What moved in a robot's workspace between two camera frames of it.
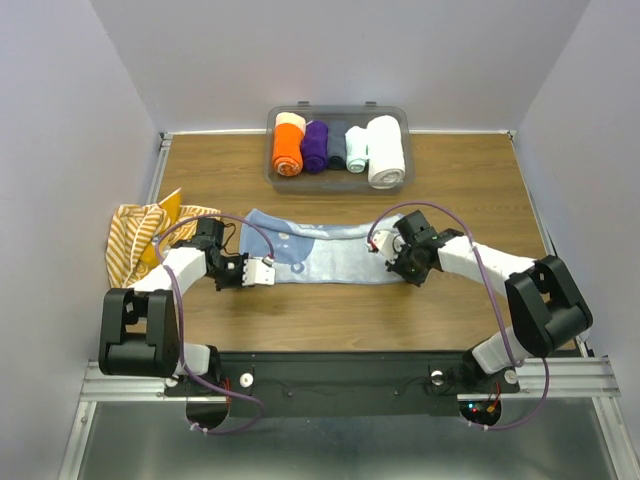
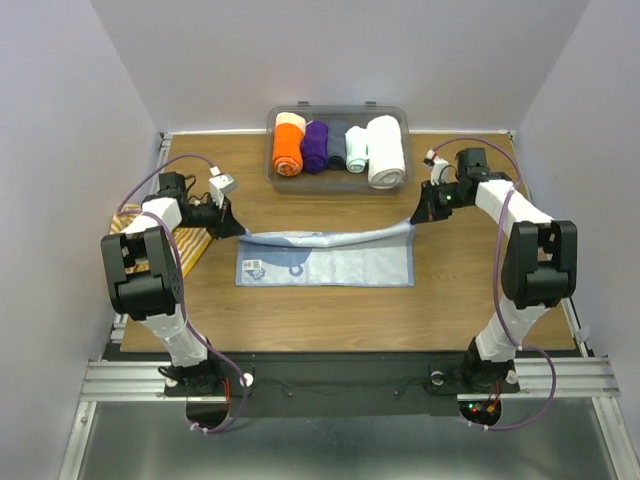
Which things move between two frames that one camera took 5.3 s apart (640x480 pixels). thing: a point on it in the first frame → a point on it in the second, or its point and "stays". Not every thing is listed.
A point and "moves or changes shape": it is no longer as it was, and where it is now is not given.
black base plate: [346, 383] stays
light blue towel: [329, 252] moves or changes shape
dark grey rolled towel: [336, 144] stays
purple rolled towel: [315, 146] stays
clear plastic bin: [331, 148] stays
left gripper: [238, 282] → [225, 226]
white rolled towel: [386, 167] stays
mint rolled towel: [356, 149] stays
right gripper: [394, 265] → [427, 209]
